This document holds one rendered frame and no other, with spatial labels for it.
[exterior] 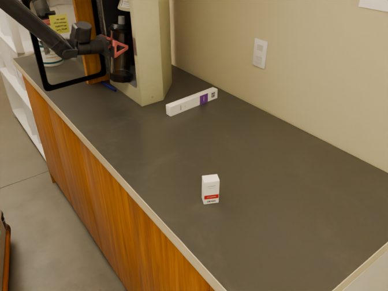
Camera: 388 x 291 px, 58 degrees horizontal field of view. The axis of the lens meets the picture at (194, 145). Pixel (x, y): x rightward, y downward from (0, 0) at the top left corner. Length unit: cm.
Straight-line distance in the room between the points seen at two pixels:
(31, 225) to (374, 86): 206
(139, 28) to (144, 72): 18
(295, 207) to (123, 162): 57
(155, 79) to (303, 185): 77
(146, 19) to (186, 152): 55
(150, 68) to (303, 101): 63
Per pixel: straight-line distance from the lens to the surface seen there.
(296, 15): 138
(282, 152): 126
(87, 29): 145
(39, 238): 239
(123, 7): 153
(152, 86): 154
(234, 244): 92
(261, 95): 156
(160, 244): 114
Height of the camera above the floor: 162
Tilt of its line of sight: 33 degrees down
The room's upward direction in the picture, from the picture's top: straight up
